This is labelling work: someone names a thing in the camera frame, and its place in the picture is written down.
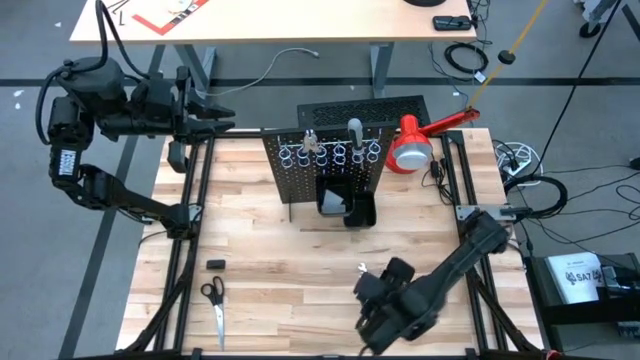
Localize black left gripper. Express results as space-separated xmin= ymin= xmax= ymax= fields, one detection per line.
xmin=167 ymin=67 xmax=237 ymax=174

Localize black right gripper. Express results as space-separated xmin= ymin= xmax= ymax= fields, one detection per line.
xmin=352 ymin=257 xmax=417 ymax=357

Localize black metal peg board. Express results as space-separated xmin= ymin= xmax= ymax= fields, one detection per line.
xmin=260 ymin=121 xmax=399 ymax=205

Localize small black plastic bin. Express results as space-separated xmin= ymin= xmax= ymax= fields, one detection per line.
xmin=342 ymin=191 xmax=378 ymax=229

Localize red and white paper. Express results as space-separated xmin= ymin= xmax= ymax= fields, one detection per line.
xmin=131 ymin=0 xmax=211 ymax=37

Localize large black plastic bin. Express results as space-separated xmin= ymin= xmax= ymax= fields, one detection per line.
xmin=314 ymin=174 xmax=357 ymax=217

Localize black perforated metal panel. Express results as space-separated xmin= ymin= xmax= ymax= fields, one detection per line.
xmin=296 ymin=94 xmax=432 ymax=129

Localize light wooden desk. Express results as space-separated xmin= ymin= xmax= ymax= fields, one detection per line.
xmin=68 ymin=0 xmax=479 ymax=129

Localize red desk lamp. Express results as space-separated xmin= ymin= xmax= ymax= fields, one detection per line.
xmin=384 ymin=108 xmax=481 ymax=176

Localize white power strip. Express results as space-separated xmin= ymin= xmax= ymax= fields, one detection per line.
xmin=501 ymin=157 xmax=526 ymax=177

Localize black storage cart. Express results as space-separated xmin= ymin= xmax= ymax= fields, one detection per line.
xmin=523 ymin=252 xmax=640 ymax=346

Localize white labelled box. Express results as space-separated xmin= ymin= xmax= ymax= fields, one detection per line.
xmin=543 ymin=251 xmax=605 ymax=306

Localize flat black device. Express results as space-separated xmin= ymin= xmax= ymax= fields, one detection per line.
xmin=431 ymin=14 xmax=474 ymax=33

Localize thin black slanted pole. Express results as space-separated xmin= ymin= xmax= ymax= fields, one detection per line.
xmin=541 ymin=0 xmax=625 ymax=162

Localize grey office chair base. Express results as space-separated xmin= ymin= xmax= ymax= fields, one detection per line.
xmin=574 ymin=0 xmax=624 ymax=40

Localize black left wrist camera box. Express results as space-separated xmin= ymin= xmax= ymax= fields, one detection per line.
xmin=130 ymin=74 xmax=176 ymax=121

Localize black aluminium table frame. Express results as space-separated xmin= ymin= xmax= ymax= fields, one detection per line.
xmin=114 ymin=127 xmax=551 ymax=360

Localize grey loose cable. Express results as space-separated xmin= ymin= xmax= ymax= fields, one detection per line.
xmin=192 ymin=46 xmax=321 ymax=99

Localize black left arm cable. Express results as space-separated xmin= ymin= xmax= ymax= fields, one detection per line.
xmin=34 ymin=0 xmax=151 ymax=146

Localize black lamp power cable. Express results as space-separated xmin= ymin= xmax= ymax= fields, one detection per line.
xmin=420 ymin=158 xmax=454 ymax=206

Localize scissors with black handles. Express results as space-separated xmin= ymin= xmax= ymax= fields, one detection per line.
xmin=199 ymin=275 xmax=227 ymax=352

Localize white cable coil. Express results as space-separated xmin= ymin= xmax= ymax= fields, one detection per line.
xmin=492 ymin=139 xmax=542 ymax=176

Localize thick black cable loop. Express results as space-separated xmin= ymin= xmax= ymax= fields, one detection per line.
xmin=503 ymin=174 xmax=570 ymax=220

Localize thin black cable coil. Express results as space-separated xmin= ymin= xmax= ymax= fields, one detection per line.
xmin=442 ymin=41 xmax=490 ymax=76

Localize yellow cord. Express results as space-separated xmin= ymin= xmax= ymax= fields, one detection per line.
xmin=465 ymin=0 xmax=550 ymax=110

